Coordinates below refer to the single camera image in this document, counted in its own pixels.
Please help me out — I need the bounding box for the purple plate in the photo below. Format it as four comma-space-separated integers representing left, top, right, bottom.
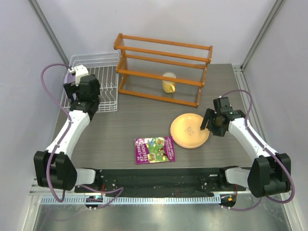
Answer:
64, 72, 75, 84

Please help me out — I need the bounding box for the pink plate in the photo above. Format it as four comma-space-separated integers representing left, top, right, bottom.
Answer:
170, 129, 210, 149

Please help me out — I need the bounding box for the yellow ceramic mug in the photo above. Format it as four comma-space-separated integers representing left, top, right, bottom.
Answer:
162, 72, 176, 93

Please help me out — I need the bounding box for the orange plate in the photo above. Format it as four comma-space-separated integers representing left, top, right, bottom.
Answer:
170, 113, 211, 146

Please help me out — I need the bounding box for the yellow plate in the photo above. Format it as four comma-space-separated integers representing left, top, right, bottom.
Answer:
172, 136, 208, 149

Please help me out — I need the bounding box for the orange wooden shelf rack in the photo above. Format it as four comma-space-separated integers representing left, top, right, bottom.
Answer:
114, 33, 213, 107

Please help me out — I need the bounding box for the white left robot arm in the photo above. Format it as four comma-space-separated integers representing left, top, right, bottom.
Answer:
34, 75, 103, 192

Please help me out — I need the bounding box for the white slotted cable duct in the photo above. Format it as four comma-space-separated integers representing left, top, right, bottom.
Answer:
39, 195, 221, 205

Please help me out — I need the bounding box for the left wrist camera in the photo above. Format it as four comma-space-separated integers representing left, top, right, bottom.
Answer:
68, 65, 89, 86

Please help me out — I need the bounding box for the purple children's book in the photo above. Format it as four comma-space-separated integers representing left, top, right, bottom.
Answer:
134, 136, 176, 165

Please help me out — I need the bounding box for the white wire dish rack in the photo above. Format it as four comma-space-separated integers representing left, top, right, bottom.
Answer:
69, 52, 120, 113

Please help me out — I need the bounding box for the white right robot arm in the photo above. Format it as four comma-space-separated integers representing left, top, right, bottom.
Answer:
200, 97, 292, 198

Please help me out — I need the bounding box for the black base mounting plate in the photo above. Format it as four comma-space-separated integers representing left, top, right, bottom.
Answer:
74, 167, 250, 198

